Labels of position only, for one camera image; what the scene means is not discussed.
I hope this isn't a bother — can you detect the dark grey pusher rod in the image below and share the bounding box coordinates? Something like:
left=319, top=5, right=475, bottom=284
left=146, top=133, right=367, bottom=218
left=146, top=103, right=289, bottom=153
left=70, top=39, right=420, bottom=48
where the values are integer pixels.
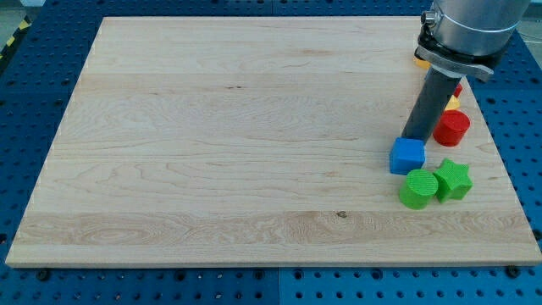
left=401, top=67, right=462, bottom=142

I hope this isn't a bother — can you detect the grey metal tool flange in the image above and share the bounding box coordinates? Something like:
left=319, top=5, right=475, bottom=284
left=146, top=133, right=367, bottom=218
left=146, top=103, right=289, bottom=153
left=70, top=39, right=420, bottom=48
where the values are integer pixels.
left=415, top=33, right=505, bottom=82

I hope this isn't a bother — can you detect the red cylinder block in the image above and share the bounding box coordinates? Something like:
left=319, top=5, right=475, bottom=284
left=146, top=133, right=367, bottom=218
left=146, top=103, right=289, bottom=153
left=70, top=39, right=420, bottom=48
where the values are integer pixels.
left=433, top=110, right=471, bottom=147

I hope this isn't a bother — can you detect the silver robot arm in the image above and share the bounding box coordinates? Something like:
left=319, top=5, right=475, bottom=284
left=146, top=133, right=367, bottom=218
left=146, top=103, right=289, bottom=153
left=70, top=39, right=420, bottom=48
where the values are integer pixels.
left=401, top=0, right=530, bottom=142

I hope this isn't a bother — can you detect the yellow block under flange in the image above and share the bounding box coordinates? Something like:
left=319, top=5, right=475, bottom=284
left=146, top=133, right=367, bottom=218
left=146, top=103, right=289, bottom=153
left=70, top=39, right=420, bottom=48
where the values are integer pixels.
left=413, top=56, right=431, bottom=70

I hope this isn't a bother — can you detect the small red block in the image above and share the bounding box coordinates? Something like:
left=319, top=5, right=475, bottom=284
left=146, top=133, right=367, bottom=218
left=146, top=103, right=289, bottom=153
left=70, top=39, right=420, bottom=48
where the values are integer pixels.
left=453, top=84, right=462, bottom=97

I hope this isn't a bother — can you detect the yellow block behind rod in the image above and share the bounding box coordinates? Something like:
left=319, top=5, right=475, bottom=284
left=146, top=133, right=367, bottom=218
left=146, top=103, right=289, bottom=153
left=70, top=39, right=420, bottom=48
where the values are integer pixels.
left=445, top=95, right=461, bottom=111

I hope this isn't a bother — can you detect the blue cube block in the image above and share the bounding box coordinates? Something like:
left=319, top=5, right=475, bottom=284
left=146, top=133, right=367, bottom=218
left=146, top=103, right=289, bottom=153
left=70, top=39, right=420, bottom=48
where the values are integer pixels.
left=389, top=137, right=426, bottom=175

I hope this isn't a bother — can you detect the green star block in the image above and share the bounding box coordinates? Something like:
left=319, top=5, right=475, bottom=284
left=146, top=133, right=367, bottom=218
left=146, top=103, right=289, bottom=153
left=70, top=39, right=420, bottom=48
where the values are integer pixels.
left=433, top=158, right=473, bottom=203

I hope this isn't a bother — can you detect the green cylinder block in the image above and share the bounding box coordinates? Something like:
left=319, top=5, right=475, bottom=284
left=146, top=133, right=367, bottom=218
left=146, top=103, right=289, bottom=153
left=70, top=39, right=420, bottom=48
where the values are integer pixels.
left=399, top=169, right=439, bottom=210

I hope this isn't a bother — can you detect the wooden board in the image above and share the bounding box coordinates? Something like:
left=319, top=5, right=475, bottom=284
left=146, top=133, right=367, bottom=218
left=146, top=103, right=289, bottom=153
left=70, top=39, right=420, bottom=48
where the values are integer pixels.
left=6, top=17, right=541, bottom=268

